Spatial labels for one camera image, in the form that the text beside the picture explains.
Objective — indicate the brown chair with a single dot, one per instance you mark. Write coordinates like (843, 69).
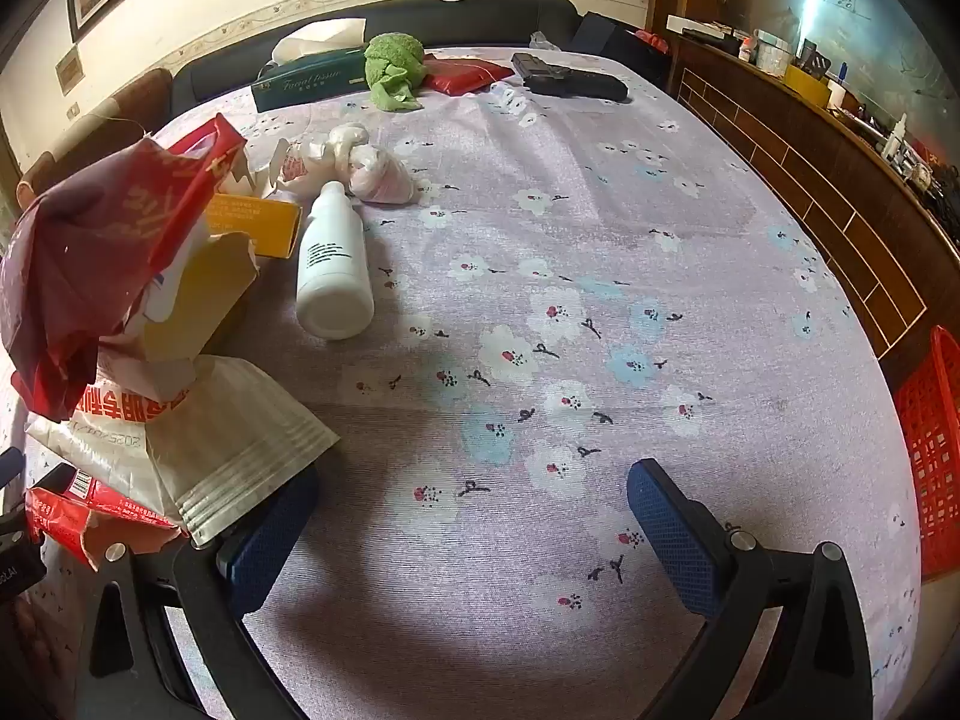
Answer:
(135, 101)

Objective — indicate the white plastic bag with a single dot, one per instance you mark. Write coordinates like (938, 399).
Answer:
(315, 157)
(544, 41)

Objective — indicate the green tissue box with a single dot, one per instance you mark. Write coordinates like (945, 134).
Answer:
(307, 79)

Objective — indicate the dark sofa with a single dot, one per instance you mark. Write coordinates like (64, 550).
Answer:
(450, 15)

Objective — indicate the clear plastic bag pink contents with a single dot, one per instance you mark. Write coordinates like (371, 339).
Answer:
(382, 176)

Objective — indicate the wooden cabinet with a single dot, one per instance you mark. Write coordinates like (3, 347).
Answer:
(787, 150)

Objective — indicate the small wall frame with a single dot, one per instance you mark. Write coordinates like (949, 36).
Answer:
(69, 71)

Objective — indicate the red pouch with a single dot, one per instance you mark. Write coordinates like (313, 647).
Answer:
(465, 75)

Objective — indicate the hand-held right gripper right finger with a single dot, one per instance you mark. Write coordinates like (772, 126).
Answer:
(675, 532)

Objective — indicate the torn yellow carton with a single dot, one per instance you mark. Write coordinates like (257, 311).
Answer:
(195, 300)

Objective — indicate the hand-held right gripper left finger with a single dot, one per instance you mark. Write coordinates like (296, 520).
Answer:
(262, 540)

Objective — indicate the long white box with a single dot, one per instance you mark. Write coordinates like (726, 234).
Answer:
(697, 26)

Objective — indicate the red plastic bag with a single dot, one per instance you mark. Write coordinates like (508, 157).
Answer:
(90, 240)

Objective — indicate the red plastic basket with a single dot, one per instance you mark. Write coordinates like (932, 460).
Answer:
(930, 450)

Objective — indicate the white paper bag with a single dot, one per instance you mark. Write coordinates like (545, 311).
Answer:
(225, 427)

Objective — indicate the red snack packet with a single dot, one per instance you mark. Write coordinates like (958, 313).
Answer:
(75, 517)

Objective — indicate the floral tablecloth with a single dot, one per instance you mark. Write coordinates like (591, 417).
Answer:
(600, 240)

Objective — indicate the green cloth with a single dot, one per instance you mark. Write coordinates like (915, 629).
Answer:
(390, 60)

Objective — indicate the white plastic bottle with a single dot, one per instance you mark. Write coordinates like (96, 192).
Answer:
(334, 270)

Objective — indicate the navy bag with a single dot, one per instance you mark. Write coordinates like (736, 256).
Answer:
(607, 34)

